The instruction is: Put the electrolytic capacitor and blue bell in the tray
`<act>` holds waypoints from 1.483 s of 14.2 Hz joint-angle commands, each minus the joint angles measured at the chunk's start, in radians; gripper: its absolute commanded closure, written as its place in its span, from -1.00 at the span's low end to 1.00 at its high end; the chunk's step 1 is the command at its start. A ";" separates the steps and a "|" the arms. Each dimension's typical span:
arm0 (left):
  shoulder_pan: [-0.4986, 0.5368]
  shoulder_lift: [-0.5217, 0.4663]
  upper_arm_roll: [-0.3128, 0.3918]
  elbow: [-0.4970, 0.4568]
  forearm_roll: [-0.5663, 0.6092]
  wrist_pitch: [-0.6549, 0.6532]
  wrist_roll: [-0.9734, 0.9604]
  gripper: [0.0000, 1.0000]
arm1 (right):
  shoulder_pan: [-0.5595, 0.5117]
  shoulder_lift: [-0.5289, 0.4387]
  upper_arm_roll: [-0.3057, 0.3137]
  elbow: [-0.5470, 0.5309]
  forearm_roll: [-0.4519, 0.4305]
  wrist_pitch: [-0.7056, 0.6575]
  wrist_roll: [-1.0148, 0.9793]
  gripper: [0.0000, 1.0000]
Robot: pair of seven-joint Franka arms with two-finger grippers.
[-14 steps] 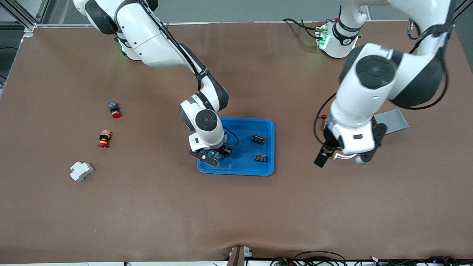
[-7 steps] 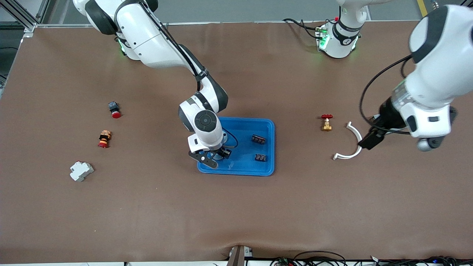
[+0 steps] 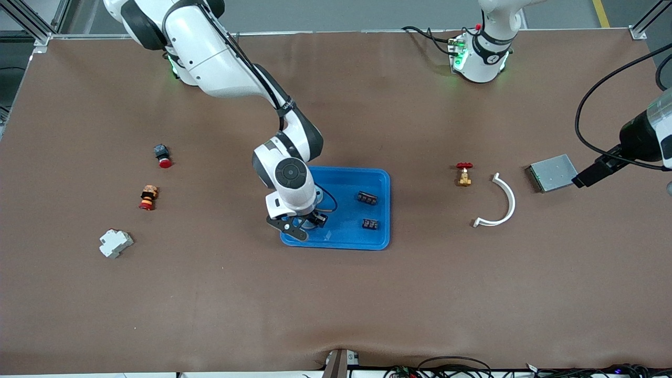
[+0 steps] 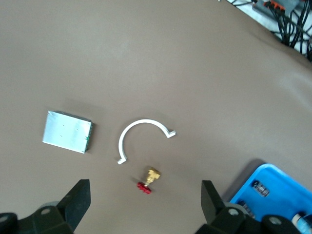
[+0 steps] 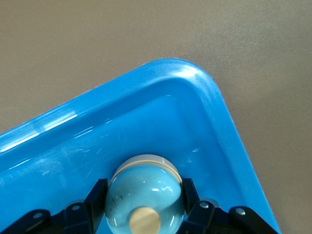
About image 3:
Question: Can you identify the blue plastic tray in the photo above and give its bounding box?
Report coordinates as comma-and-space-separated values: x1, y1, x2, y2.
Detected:
280, 166, 391, 250

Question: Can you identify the grey metal module box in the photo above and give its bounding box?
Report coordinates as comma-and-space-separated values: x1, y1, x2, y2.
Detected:
526, 154, 582, 194

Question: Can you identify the brown table mat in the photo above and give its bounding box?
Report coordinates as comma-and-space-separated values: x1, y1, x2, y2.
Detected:
0, 29, 672, 374

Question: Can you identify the white curved plastic clip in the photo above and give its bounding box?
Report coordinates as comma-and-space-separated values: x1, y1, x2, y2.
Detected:
473, 173, 516, 228

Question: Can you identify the red button with orange body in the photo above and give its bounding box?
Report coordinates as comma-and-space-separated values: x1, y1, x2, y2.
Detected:
139, 185, 159, 211

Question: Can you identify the white circuit breaker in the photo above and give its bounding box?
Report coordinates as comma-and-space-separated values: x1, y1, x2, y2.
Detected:
99, 229, 134, 259

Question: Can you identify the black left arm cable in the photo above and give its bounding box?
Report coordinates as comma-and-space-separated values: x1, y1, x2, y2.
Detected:
574, 42, 672, 172

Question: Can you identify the aluminium frame post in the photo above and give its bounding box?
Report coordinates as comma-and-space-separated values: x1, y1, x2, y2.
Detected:
629, 0, 672, 40
0, 0, 71, 53

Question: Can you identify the metal table clamp bracket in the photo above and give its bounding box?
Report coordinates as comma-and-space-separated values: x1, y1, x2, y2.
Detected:
321, 348, 360, 378

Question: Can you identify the black cable bundle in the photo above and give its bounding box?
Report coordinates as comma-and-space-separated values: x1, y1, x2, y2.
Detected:
383, 356, 672, 378

